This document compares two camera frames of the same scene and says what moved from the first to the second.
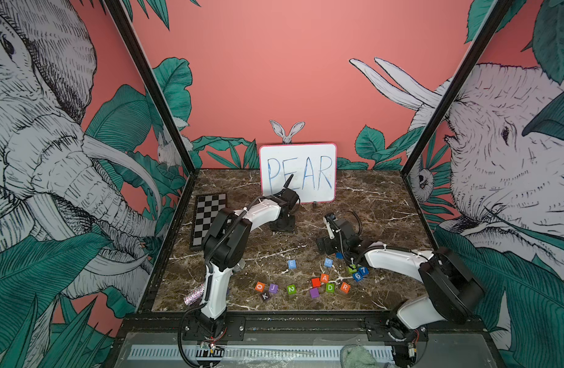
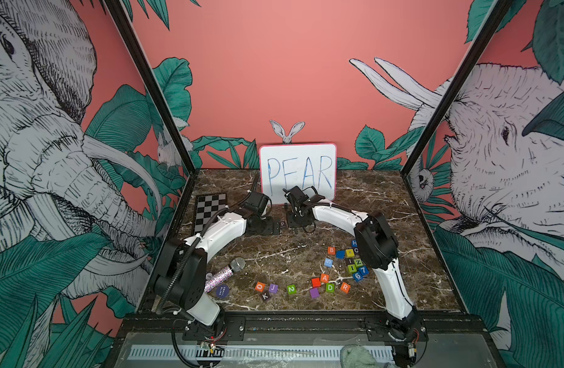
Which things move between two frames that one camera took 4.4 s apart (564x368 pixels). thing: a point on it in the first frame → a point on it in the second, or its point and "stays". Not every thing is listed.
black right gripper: x=326 y=241 → x=290 y=221
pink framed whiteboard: x=313 y=165 stays
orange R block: x=345 y=287 stays
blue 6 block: x=357 y=277 stays
